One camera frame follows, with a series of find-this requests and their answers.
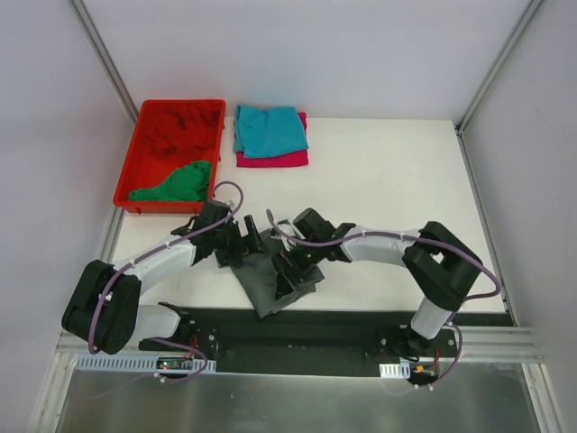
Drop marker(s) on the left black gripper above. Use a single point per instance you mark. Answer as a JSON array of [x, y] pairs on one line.
[[233, 246]]

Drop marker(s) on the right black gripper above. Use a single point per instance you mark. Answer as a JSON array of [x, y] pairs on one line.
[[292, 266]]

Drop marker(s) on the grey t shirt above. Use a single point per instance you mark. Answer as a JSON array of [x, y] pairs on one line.
[[258, 278]]

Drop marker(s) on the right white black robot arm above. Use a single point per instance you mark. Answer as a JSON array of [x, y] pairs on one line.
[[443, 268]]

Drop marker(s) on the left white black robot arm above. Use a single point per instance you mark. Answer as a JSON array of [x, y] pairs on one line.
[[105, 309]]

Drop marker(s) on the green t shirt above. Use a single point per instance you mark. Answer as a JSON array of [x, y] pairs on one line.
[[189, 183]]

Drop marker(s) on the folded magenta t shirt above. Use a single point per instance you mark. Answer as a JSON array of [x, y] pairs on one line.
[[291, 160]]

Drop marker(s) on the folded teal t shirt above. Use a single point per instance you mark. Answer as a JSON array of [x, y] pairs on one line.
[[268, 133]]

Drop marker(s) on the red t shirt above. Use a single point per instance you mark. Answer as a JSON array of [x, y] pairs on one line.
[[184, 129]]

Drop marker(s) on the red plastic bin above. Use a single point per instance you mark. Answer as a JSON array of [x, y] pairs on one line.
[[142, 169]]

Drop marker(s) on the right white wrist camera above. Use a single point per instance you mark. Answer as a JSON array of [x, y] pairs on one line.
[[284, 227]]

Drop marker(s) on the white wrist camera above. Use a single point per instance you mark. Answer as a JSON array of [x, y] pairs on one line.
[[230, 204], [284, 227]]

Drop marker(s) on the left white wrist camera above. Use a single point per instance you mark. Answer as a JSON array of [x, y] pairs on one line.
[[230, 204]]

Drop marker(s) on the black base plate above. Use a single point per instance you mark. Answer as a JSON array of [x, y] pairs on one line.
[[307, 342]]

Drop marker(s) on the left aluminium rail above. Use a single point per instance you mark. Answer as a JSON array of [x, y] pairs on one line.
[[105, 253]]

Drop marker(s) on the right white cable duct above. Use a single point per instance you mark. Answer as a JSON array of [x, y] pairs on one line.
[[395, 371]]

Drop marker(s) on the white cable duct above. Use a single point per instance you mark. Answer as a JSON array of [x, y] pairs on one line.
[[395, 371], [144, 364]]

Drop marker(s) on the left white cable duct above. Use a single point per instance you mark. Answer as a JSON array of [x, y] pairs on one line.
[[144, 364]]

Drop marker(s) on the left aluminium frame post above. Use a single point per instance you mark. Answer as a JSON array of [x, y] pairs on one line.
[[88, 25]]

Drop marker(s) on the aluminium frame post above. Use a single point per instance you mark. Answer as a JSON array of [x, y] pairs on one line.
[[88, 25], [528, 14]]

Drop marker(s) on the right aluminium frame post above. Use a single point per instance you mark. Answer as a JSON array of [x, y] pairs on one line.
[[528, 14]]

